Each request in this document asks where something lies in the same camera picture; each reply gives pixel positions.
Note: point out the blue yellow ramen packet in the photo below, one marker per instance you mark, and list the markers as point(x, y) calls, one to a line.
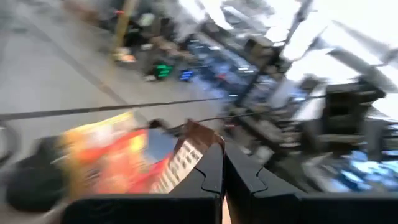
point(118, 161)

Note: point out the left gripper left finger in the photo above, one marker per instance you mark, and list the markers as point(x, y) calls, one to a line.
point(211, 180)

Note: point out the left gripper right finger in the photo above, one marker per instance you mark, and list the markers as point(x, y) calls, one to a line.
point(248, 193)

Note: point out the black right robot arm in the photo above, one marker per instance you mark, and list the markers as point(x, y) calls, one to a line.
point(34, 186)

